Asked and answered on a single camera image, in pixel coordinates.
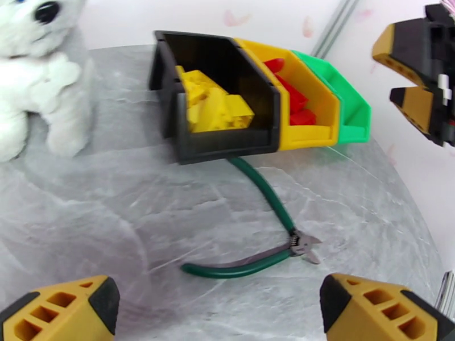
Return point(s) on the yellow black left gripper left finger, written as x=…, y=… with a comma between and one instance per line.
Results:
x=71, y=311

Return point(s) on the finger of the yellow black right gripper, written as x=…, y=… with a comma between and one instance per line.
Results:
x=416, y=107
x=405, y=48

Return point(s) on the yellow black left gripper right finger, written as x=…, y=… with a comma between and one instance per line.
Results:
x=373, y=311

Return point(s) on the long red lego brick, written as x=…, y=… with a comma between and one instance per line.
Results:
x=293, y=95

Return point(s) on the yellow lego brick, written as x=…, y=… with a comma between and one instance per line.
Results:
x=240, y=110
x=209, y=114
x=197, y=82

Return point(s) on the green plastic bin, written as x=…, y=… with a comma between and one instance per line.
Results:
x=355, y=119

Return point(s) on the aluminium right table edge trim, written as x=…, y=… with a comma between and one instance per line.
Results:
x=446, y=292

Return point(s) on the yellow plastic bin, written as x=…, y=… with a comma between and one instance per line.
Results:
x=312, y=102

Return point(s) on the black plastic bin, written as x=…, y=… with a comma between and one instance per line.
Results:
x=224, y=144

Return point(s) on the grey white husky plush toy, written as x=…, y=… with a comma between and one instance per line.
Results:
x=35, y=73

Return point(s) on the aluminium right corner post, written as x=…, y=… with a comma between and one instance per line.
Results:
x=334, y=24

